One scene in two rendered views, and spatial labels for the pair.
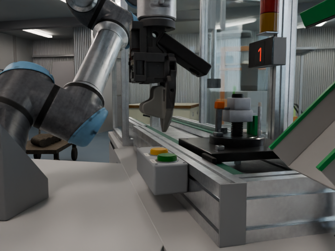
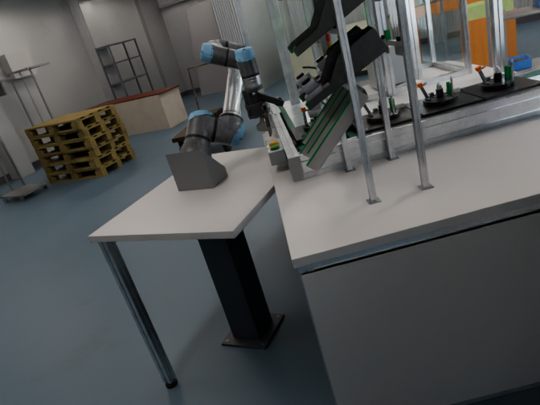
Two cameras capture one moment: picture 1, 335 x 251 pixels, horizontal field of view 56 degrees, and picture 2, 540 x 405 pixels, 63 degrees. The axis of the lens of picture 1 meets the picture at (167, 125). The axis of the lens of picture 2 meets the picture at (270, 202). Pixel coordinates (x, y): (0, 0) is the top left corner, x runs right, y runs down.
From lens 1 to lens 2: 1.29 m
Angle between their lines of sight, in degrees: 23
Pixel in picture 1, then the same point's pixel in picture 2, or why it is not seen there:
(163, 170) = (273, 154)
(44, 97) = (212, 128)
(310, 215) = (332, 162)
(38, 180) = (221, 169)
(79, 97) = (228, 122)
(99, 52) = (232, 87)
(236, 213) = (297, 168)
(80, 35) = not seen: outside the picture
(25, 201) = (218, 178)
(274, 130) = not seen: hidden behind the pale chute
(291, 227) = (325, 169)
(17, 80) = (198, 123)
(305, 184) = not seen: hidden behind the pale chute
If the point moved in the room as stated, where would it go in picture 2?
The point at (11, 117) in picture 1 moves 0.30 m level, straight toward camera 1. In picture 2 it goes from (202, 143) to (211, 158)
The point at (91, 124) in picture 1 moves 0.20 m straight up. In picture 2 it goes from (238, 135) to (225, 92)
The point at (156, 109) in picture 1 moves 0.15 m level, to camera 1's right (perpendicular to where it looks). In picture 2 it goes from (263, 128) to (298, 120)
